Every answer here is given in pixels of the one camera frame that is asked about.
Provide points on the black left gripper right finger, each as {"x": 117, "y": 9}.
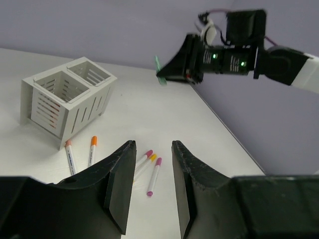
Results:
{"x": 204, "y": 197}

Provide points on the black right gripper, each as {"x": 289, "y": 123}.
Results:
{"x": 194, "y": 59}

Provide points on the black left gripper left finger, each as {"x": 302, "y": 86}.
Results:
{"x": 96, "y": 201}

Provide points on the orange capped white marker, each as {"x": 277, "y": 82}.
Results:
{"x": 92, "y": 150}

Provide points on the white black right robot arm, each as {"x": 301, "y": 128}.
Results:
{"x": 280, "y": 64}

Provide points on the white slotted stationery organizer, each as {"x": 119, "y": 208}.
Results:
{"x": 78, "y": 90}

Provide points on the pink capped white marker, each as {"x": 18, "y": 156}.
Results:
{"x": 143, "y": 158}

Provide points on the magenta capped white marker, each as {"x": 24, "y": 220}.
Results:
{"x": 152, "y": 183}

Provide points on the yellow capped white marker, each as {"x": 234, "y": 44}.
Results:
{"x": 139, "y": 171}

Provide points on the peach capped white marker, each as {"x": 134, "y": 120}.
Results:
{"x": 70, "y": 157}

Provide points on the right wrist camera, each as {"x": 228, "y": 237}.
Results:
{"x": 243, "y": 27}

